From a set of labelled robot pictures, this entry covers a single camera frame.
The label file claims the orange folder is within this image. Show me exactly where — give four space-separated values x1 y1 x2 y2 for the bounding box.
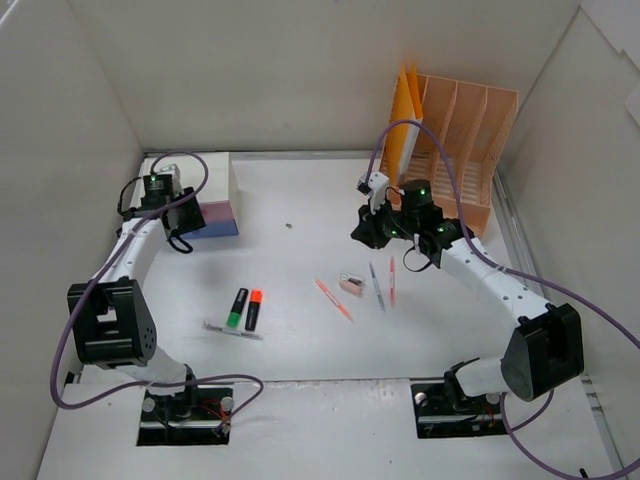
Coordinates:
381 65 424 186

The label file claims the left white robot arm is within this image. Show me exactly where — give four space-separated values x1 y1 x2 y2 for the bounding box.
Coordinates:
67 164 205 420

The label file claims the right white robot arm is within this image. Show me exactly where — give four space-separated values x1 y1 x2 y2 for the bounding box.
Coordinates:
351 174 584 412

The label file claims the red clear pen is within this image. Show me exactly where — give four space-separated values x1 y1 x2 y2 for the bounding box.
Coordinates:
389 256 396 308

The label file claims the white drawer box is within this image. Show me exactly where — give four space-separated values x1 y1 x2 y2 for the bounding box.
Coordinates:
132 152 239 240

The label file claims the blue clear pen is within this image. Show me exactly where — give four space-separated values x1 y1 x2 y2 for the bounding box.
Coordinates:
368 262 386 314

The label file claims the pink pen left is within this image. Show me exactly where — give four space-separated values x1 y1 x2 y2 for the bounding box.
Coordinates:
314 278 353 322

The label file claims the orange cap black highlighter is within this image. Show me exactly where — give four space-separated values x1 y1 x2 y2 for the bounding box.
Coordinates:
245 289 263 332

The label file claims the peach file organizer rack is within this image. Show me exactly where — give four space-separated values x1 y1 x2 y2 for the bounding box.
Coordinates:
376 68 519 237

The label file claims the green cap black highlighter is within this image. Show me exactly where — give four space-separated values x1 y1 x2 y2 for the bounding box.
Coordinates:
226 288 249 328

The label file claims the clear dark pen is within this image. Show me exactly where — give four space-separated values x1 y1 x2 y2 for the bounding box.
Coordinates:
203 322 263 341

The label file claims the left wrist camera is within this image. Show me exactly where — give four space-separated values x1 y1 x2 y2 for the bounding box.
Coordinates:
157 163 183 195

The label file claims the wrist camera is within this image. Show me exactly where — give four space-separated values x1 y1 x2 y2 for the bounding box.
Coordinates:
357 172 389 215
157 163 183 195

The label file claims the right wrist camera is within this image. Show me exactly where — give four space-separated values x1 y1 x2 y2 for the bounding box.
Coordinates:
357 172 389 215

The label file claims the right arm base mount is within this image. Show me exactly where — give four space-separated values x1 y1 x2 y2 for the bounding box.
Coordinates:
410 381 507 439

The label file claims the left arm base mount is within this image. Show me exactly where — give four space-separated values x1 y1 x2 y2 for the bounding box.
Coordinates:
137 385 235 447

